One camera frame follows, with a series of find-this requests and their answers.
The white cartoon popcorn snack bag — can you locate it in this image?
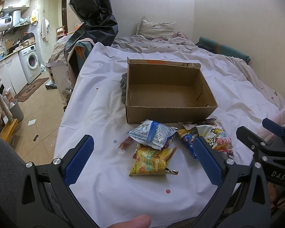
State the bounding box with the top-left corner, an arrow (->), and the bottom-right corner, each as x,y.
197,122 -> 234,159

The small clear red snack packet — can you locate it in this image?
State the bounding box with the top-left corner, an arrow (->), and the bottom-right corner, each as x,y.
116,136 -> 134,154

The blue yellow tiger snack bag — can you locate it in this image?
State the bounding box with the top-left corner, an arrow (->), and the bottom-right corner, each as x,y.
177,127 -> 199,159

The yellow cheese snack bag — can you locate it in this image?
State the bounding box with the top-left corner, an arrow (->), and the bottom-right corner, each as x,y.
129,144 -> 179,177

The white blue snack bag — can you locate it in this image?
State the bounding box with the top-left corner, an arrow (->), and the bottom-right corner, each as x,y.
128,120 -> 177,150

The white cartoon bed sheet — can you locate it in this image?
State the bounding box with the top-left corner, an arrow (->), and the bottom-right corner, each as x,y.
54,43 -> 279,227

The brown floor mat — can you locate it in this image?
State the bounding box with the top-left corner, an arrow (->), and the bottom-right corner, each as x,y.
15,77 -> 49,102

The grey trash bin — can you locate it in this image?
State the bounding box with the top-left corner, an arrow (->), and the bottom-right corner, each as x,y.
8,99 -> 24,121

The brown cardboard box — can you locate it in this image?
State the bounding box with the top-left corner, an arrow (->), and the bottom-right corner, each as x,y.
125,59 -> 218,124

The white kitchen cabinet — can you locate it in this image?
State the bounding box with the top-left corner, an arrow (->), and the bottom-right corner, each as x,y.
0,53 -> 28,95

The white washing machine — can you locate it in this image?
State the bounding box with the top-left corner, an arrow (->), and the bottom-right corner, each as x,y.
18,44 -> 41,84

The crumpled floral blanket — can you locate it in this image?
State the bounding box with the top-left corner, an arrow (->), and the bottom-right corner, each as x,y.
111,35 -> 199,54

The beige floral pillow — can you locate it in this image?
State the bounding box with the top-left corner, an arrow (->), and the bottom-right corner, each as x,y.
136,17 -> 176,40

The black plastic garbage bag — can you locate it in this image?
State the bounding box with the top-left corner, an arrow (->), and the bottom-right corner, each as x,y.
65,0 -> 118,77

